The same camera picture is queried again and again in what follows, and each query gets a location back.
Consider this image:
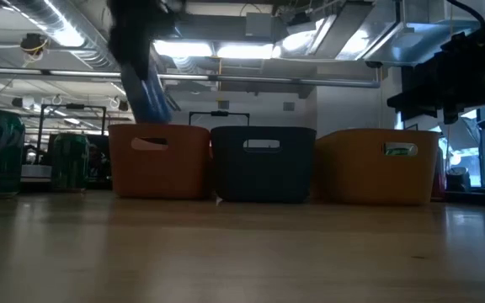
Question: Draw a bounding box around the ceiling light panel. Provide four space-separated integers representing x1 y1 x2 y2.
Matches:
152 40 215 59
216 43 276 61

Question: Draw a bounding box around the yellow plastic bin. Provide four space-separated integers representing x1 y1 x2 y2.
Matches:
312 128 442 207

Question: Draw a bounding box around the orange plastic bin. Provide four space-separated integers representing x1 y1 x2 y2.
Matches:
107 123 213 200

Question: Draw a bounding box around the black ceiling cable reel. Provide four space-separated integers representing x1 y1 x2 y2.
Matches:
19 32 51 65

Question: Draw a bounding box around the silver spiral air duct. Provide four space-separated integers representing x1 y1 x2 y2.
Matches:
2 0 121 72

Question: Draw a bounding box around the silver rectangular air duct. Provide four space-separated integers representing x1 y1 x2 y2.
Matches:
362 0 485 67

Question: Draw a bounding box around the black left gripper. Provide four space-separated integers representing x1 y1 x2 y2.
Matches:
107 0 184 81

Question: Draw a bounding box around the black background rig frame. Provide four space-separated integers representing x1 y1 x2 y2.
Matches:
188 110 251 127
35 103 109 169

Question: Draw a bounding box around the grey ceiling pipe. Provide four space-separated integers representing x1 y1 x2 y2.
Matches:
0 66 381 89

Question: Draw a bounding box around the teal plastic bin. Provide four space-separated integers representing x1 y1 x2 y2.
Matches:
210 125 317 204

